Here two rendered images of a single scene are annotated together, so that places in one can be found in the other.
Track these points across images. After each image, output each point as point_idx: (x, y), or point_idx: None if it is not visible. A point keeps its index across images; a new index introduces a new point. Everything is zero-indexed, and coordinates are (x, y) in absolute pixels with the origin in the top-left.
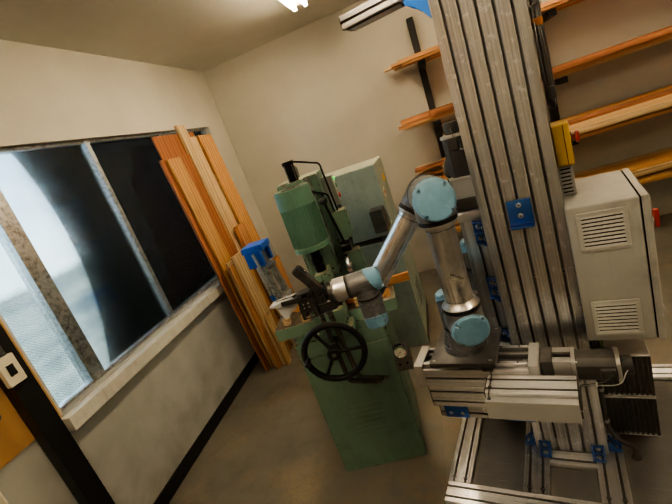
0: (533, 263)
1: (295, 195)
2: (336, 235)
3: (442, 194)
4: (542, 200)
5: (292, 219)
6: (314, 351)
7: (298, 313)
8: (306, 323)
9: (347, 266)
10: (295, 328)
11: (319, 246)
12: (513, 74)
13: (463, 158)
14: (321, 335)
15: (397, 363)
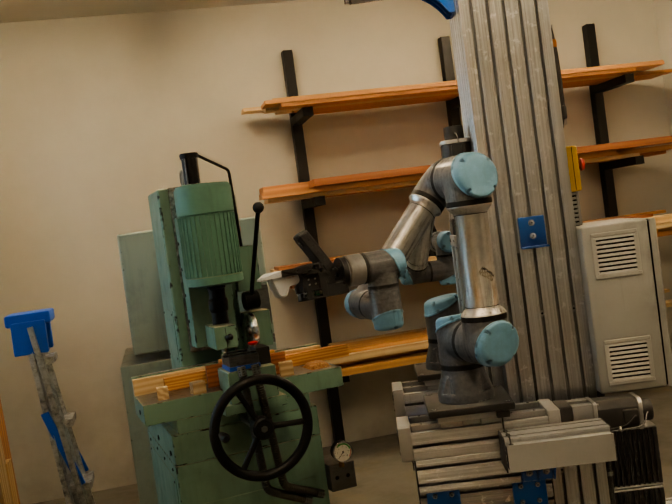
0: (542, 297)
1: (217, 192)
2: (235, 284)
3: (485, 168)
4: (555, 220)
5: (205, 227)
6: (203, 449)
7: (171, 391)
8: (200, 395)
9: (254, 328)
10: (180, 402)
11: (235, 277)
12: (534, 82)
13: None
14: (235, 407)
15: (333, 475)
